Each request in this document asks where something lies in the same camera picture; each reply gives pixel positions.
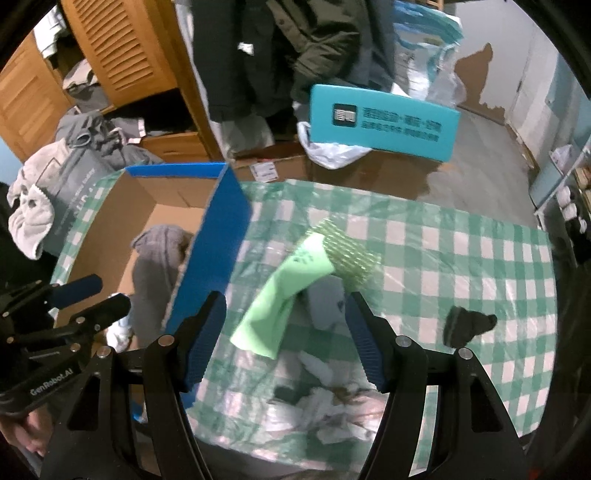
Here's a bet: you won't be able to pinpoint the light green cloth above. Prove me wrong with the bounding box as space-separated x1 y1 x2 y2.
230 233 335 360

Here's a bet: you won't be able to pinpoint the green checkered tablecloth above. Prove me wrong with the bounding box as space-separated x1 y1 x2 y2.
48 170 560 476

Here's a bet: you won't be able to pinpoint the white patterned cloth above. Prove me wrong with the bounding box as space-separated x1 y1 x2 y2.
263 351 386 445

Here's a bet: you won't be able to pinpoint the black sock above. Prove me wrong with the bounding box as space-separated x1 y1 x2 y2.
443 306 498 349

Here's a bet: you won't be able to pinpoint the grey tote bag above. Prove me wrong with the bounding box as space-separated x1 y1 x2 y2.
38 147 126 256

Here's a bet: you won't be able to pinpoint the hanging dark jackets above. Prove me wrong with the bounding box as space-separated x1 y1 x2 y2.
175 1 394 150

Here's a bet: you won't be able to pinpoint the grey towel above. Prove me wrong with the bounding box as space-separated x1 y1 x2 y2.
129 224 193 348

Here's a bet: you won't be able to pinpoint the brown cardboard box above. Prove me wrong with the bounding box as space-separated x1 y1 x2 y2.
231 141 442 200

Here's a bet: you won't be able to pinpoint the left hand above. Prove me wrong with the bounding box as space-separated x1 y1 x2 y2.
1 405 53 457

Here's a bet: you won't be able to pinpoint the grey hoodie pile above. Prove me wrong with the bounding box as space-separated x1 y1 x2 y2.
55 110 163 170

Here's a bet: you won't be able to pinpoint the grey sock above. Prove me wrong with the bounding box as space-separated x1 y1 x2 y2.
303 275 346 331

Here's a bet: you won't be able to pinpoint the white plastic bag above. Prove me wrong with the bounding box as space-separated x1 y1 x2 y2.
297 121 372 170

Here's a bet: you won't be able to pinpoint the blue plastic bag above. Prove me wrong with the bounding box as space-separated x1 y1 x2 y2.
394 1 467 108

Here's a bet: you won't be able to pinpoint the shoe rack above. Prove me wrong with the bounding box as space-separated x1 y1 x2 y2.
529 139 590 240

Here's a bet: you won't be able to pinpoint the white towel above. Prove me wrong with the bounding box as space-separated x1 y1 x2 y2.
6 139 71 260

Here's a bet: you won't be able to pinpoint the teal shoe box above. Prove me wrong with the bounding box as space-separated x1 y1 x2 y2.
310 84 460 163

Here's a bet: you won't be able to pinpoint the light blue cloth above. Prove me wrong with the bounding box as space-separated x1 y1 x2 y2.
105 319 133 353

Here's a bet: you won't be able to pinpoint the blue-edged cardboard box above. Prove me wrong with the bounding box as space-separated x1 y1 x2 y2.
52 163 252 351

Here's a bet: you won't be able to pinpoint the green sparkly knit cloth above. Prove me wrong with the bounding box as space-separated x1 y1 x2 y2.
307 218 381 291

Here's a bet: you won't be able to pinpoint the wooden louvered wardrobe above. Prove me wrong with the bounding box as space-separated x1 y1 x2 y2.
1 1 221 163

